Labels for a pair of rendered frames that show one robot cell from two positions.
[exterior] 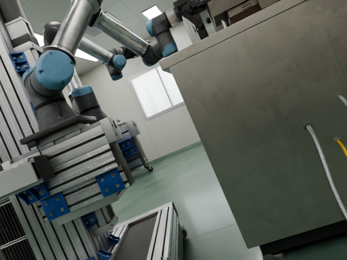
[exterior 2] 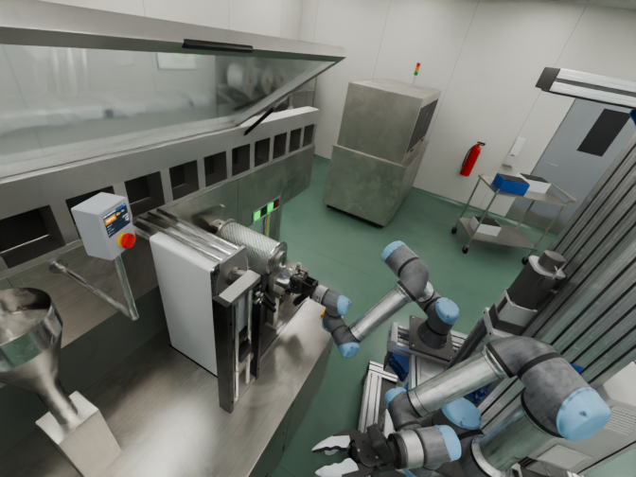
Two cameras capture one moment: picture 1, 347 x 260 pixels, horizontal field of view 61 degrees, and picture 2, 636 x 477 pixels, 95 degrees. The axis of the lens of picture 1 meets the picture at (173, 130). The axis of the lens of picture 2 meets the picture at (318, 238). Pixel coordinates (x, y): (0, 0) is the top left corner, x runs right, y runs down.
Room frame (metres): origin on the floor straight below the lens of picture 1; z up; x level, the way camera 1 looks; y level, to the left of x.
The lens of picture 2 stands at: (2.25, -0.14, 2.00)
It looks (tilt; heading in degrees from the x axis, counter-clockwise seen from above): 34 degrees down; 188
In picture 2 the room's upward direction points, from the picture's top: 11 degrees clockwise
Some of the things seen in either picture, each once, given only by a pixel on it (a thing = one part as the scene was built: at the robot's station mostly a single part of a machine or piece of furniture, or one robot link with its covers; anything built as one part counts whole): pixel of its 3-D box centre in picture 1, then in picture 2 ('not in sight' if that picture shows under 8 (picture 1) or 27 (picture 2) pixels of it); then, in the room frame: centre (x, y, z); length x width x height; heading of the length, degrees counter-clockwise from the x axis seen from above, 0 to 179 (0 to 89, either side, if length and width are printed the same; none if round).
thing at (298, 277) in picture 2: (188, 6); (304, 285); (1.33, -0.29, 1.12); 0.12 x 0.08 x 0.09; 76
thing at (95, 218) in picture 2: not in sight; (111, 226); (1.89, -0.57, 1.66); 0.07 x 0.07 x 0.10; 5
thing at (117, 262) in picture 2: not in sight; (124, 285); (1.89, -0.58, 1.51); 0.02 x 0.02 x 0.20
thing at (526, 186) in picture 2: not in sight; (507, 216); (-1.53, 1.70, 0.51); 0.91 x 0.58 x 1.02; 98
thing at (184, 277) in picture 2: not in sight; (183, 306); (1.65, -0.64, 1.17); 0.34 x 0.05 x 0.54; 76
